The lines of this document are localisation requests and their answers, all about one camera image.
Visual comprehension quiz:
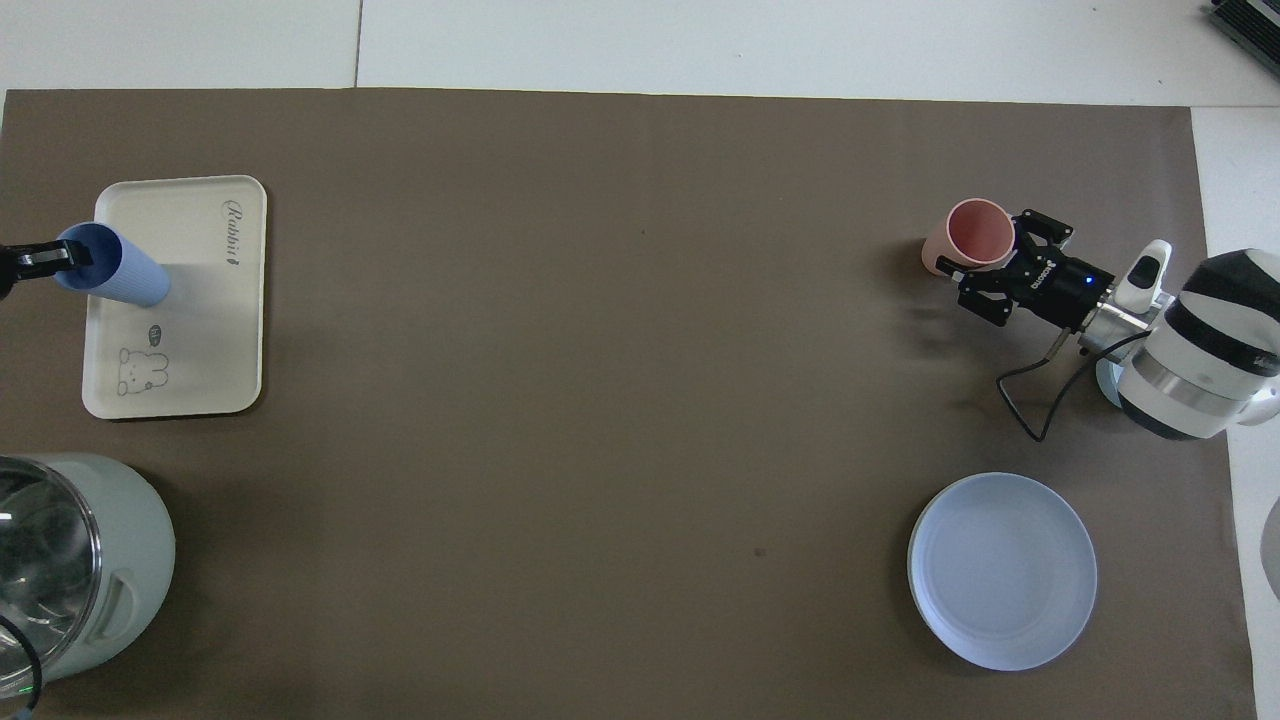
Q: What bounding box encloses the brown paper table mat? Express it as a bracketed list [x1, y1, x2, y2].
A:
[0, 88, 1259, 720]

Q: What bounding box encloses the cream rabbit print tray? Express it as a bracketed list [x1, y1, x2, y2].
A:
[82, 175, 269, 420]

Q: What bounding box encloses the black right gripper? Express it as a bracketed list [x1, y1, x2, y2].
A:
[938, 208, 1113, 328]

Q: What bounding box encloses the grey ribbed device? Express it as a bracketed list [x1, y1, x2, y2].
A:
[1205, 0, 1280, 76]

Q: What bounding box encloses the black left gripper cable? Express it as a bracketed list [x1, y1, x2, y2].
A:
[0, 615, 43, 720]

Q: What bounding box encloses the blue plastic cup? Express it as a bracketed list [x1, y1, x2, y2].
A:
[52, 222, 171, 307]

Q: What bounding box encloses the light blue plate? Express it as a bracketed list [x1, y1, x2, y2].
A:
[907, 472, 1099, 672]

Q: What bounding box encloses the pale green cooking pot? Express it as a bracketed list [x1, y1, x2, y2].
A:
[0, 453, 177, 701]

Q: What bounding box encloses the pink plastic cup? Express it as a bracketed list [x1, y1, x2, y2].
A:
[921, 198, 1017, 276]

